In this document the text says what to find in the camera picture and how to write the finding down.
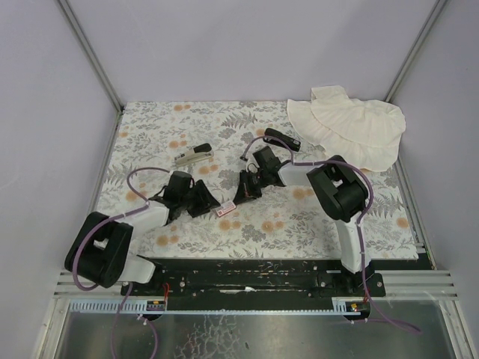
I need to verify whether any red white staple box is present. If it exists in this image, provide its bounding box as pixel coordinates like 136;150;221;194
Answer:
215;200;237;218

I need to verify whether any beige and black stapler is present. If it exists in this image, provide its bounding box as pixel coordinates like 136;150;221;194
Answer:
174;143;214;167

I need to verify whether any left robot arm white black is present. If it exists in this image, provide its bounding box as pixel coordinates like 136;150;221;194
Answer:
64;171;220;292

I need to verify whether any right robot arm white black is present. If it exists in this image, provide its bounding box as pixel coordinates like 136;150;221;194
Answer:
233;146;372;274

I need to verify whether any floral patterned table mat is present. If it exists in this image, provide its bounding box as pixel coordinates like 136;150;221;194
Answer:
97;101;418;260

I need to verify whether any cream white cloth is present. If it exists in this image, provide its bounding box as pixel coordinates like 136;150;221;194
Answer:
287;85;406;172

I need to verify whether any aluminium extrusion crossbar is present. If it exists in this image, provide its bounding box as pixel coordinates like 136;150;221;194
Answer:
53;270;459;301

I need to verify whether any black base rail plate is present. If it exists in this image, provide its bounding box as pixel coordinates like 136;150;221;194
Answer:
131;258;385;317

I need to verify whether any white slotted cable duct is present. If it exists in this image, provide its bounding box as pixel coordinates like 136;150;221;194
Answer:
69;299;166;314

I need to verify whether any right aluminium frame post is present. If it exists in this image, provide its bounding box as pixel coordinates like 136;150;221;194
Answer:
383;0;450;103

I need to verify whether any aluminium frame post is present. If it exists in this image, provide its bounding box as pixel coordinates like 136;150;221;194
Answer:
383;0;450;103
55;0;124;113

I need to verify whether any left aluminium frame post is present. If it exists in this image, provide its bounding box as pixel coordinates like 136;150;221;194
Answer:
55;0;124;113

